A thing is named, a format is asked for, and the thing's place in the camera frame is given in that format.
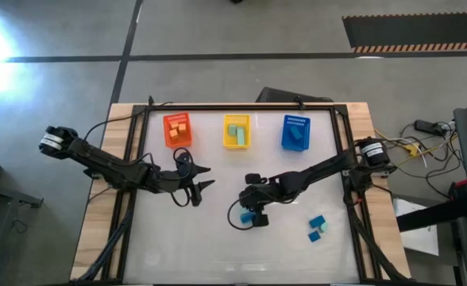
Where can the flat blue block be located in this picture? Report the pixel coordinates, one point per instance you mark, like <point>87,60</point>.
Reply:
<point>296,132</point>

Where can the black hazard-striped floor mat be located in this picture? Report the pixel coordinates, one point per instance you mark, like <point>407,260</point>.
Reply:
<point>412,29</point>

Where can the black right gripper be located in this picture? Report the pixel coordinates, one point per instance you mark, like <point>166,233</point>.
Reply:
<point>257,196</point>

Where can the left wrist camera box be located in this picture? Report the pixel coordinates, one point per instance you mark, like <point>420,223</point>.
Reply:
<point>184,163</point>

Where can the blue plastic basket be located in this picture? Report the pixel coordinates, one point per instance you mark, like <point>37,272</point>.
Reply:
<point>287,143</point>

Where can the teal cylinder block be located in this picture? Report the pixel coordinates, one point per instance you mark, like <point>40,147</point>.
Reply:
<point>324,227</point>

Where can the orange plastic basket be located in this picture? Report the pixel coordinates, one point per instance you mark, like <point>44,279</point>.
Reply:
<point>168,141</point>

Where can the white paper sheet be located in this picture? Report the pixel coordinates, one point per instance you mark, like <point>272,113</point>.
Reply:
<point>416,234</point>

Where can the black power strip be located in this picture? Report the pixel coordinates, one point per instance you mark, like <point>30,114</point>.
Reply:
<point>428,127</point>

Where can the long teal block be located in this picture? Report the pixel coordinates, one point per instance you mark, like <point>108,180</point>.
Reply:
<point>241,136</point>

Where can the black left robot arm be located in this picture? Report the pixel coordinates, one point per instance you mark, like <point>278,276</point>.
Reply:
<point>98,159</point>

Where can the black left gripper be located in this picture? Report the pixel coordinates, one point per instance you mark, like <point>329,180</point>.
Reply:
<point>178,182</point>

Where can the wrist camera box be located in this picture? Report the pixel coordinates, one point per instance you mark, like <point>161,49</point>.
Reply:
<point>254,178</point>
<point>184,163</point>

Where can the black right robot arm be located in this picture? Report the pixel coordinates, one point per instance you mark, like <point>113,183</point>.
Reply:
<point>317,171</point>

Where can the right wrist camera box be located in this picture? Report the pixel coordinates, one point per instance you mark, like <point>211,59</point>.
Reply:
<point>254,178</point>

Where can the yellow plastic basket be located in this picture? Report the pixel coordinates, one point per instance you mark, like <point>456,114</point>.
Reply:
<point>237,118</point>

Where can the pale teal block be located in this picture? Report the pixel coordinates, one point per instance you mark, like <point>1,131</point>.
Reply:
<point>243,208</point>

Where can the large blue block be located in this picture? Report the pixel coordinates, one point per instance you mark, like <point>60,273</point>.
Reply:
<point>317,221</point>

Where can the black flat bar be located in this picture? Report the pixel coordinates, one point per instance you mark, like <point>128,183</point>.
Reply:
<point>432,214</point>

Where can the black clamp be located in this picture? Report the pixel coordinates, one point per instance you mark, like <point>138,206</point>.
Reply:
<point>151,102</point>
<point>299,103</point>

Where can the small teal block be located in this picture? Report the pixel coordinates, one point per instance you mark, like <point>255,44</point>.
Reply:
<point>232,130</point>

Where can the blue cylinder block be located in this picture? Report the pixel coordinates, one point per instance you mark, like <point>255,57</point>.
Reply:
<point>246,217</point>

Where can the black floor case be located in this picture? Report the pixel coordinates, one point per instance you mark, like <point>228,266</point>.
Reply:
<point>289,95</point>

